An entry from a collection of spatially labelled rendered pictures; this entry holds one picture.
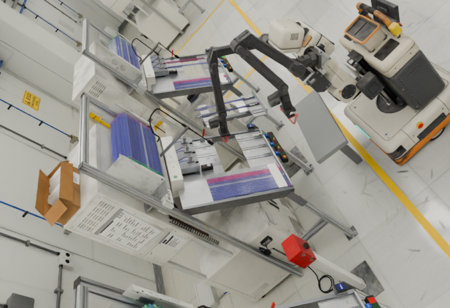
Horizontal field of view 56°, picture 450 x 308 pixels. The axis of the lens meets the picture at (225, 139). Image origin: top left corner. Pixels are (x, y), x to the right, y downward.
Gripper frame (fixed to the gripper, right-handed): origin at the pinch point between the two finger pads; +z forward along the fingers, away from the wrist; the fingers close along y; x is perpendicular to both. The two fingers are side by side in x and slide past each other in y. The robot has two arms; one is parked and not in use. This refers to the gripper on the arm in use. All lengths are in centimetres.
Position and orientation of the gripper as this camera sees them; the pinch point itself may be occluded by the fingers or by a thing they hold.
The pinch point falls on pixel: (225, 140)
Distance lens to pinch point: 305.7
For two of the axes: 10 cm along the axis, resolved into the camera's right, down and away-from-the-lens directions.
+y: 2.6, 5.6, -7.9
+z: 1.0, 7.9, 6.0
